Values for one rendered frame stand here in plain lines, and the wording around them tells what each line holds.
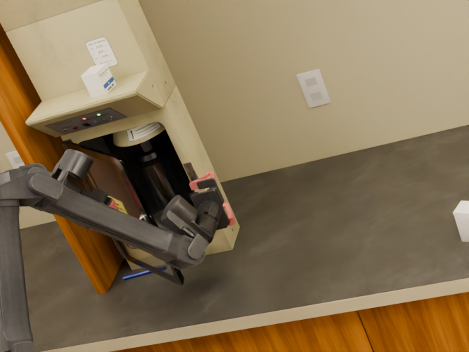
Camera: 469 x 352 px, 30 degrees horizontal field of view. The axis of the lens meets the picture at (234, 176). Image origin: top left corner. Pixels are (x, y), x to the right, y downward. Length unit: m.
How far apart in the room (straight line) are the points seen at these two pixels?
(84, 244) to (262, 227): 0.50
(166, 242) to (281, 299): 0.37
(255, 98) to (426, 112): 0.51
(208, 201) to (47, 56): 0.56
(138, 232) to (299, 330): 0.52
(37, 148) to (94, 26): 0.38
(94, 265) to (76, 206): 0.61
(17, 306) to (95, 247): 0.72
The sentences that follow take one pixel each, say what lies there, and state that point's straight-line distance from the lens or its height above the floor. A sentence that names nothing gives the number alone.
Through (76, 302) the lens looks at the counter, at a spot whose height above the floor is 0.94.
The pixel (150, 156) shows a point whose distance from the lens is 2.39.
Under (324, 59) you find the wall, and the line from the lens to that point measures 2.57.
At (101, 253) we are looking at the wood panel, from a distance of 2.53.
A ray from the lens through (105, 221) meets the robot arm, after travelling 1.92.
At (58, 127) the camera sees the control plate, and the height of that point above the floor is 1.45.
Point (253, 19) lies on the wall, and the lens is 2.55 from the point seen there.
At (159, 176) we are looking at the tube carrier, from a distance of 2.41.
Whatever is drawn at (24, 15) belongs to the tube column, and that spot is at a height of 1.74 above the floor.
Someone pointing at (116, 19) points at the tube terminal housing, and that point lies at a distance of 2.16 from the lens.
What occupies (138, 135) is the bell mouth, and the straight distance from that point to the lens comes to 2.32.
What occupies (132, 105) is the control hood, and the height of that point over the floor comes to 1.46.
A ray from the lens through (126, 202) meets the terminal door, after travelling 2.23.
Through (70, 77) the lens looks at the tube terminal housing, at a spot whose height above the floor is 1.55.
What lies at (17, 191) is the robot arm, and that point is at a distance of 1.85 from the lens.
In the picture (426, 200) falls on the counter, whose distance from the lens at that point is 2.33.
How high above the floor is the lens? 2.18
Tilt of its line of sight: 26 degrees down
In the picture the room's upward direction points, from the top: 24 degrees counter-clockwise
